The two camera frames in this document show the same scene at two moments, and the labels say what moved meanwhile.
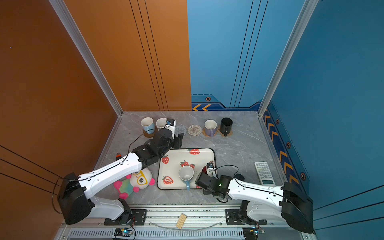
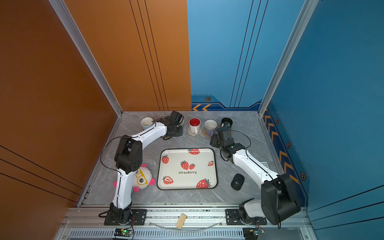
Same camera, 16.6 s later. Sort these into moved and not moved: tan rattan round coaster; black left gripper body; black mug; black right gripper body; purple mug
Moved: black left gripper body; black right gripper body
Not moved: black mug; purple mug; tan rattan round coaster
